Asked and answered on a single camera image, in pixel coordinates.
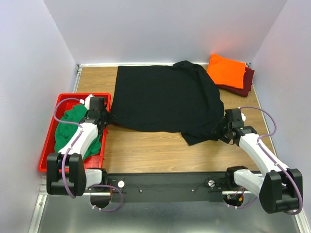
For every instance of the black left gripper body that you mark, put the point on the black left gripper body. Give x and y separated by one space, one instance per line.
107 116

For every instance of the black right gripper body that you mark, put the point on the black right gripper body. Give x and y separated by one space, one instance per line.
221 130

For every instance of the black t shirt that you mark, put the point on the black t shirt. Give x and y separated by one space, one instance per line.
181 98

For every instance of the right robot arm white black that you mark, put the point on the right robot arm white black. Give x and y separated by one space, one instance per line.
279 188

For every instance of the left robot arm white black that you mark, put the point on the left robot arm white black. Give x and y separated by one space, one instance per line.
77 155

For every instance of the green crumpled t shirt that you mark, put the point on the green crumpled t shirt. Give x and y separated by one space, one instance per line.
64 132

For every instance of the red plastic tray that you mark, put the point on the red plastic tray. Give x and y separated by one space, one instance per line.
94 161

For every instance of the dark red folded t shirt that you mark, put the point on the dark red folded t shirt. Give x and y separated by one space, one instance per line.
247 84

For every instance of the orange folded t shirt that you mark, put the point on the orange folded t shirt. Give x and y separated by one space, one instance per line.
226 72

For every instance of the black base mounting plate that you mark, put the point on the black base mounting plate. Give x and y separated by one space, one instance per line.
107 199

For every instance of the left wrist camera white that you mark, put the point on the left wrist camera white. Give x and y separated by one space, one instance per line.
86 101

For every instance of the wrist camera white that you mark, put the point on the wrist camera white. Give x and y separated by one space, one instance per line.
86 101
243 115

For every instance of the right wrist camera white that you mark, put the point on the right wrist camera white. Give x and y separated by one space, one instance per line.
243 115

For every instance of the aluminium frame rail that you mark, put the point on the aluminium frame rail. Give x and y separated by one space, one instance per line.
119 181

